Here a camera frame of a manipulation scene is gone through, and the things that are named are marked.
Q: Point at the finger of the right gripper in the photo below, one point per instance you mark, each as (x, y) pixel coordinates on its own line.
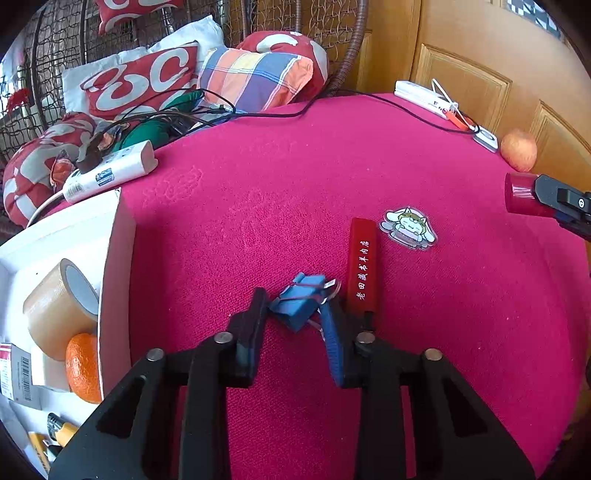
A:
(580, 228)
(563, 198)

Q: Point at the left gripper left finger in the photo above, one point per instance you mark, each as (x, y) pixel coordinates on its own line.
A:
(167, 417)

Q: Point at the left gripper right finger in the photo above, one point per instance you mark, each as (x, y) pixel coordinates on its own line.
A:
(456, 435)

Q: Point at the red round cap jar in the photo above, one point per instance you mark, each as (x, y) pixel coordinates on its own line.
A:
(520, 196)

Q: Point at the orange mandarin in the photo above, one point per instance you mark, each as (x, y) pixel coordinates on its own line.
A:
(82, 370)

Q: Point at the red white small box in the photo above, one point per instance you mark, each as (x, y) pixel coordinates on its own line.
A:
(16, 380)

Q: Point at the cartoon sticker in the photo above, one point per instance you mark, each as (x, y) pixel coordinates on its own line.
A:
(409, 227)

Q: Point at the red long lighter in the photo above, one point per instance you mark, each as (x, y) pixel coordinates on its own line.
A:
(362, 272)

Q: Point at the blue binder clip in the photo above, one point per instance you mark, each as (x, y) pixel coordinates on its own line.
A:
(303, 297)

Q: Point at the peach apple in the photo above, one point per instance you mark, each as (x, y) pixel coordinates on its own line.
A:
(519, 150)

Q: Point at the yellow lighter right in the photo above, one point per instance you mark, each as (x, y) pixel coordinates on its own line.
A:
(60, 430)

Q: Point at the small white device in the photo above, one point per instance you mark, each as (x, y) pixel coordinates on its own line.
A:
(486, 139)

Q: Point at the wooden door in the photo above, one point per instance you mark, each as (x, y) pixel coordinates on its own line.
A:
(504, 72)

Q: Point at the brown tape roll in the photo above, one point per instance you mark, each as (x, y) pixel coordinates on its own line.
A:
(61, 306)

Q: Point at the white box on table edge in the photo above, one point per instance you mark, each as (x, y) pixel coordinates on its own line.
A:
(428, 99)

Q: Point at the white cardboard tray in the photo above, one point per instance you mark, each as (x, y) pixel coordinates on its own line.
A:
(97, 235)

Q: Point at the magenta tablecloth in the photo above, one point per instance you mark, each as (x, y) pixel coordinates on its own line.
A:
(252, 202)

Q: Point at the red white round cushion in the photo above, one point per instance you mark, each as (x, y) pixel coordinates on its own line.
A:
(26, 178)

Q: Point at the white power strip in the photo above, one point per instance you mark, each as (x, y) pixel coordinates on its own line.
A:
(115, 169)

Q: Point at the brown plug adapter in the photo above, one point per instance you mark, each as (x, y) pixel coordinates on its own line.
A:
(90, 154)

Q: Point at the plaid cushion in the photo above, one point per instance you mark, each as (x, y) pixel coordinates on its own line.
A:
(268, 69)

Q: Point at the green cloth item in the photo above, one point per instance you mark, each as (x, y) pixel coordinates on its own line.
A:
(161, 129)

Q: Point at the red hanging ornament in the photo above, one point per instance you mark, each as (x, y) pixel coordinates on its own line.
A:
(18, 98)

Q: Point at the red white square cushion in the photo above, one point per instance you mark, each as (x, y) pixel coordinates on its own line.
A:
(144, 85)

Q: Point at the wicker hanging chair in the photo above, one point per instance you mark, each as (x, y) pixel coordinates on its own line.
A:
(47, 37)

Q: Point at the red white hanging pillow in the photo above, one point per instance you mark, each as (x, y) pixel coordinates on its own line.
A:
(115, 12)

